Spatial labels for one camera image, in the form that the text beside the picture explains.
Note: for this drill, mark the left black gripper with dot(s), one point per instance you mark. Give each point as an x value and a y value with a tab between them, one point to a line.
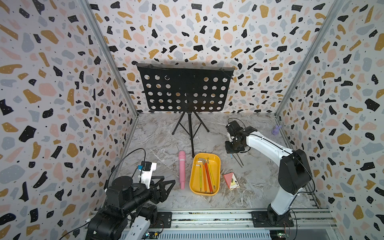
156	196

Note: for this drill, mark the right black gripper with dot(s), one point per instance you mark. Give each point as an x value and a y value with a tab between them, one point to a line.
228	151

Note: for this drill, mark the yellow plastic storage tray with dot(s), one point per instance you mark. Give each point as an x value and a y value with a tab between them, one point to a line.
215	163

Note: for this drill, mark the yellow-sleeved hex key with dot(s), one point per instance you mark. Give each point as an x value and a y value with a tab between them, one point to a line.
211	174

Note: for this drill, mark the green-sleeved hex key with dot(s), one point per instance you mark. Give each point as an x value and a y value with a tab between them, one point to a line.
200	177

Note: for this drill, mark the red-sleeved hex key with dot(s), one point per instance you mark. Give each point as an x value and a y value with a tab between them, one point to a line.
208	174

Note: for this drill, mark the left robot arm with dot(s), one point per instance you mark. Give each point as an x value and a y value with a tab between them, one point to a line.
132	205

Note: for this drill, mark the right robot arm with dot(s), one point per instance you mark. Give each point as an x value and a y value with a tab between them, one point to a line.
294	170

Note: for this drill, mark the red playing card box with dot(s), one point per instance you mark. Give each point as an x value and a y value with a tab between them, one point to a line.
231	181

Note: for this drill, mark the pink toy microphone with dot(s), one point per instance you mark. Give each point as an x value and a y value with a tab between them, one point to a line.
182	169

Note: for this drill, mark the small purple figurine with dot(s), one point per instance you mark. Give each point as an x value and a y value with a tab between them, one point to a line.
276	130

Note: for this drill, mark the black perforated music stand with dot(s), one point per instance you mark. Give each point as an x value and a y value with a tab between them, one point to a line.
185	90

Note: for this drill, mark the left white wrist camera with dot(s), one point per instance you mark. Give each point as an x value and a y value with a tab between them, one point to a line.
146	171

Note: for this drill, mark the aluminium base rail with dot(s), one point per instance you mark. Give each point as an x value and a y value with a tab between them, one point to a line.
239	224

